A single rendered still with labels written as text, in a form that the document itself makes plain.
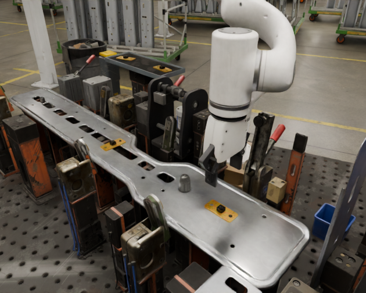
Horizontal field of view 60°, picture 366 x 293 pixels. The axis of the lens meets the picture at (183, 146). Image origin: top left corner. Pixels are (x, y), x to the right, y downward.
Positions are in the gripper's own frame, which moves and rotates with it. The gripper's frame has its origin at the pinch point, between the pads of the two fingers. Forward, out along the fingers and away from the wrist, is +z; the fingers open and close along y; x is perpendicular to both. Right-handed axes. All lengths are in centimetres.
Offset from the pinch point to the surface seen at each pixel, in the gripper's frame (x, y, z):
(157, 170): -24.6, -0.4, 12.0
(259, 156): 1.4, -13.5, 1.4
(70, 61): -285, -106, 54
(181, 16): -547, -543, 85
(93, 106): -78, -12, 11
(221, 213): 0.8, 0.9, 11.6
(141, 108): -50, -16, 4
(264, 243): 13.6, 1.6, 12.0
